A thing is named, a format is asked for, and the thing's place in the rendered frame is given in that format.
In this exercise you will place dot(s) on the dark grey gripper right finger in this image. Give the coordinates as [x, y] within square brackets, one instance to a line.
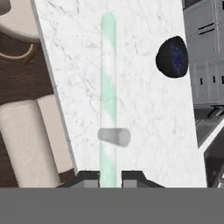
[131, 178]

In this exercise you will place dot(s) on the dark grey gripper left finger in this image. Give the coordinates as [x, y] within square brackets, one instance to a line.
[87, 178]

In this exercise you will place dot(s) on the green and white striped straw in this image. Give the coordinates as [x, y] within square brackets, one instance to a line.
[108, 99]

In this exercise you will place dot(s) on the clear glass cup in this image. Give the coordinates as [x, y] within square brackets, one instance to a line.
[114, 137]

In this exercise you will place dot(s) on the cream upholstered bar stool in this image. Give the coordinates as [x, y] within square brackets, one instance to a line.
[18, 22]
[33, 143]

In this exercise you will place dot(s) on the grey kitchen cabinet run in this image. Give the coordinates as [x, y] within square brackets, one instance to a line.
[204, 75]

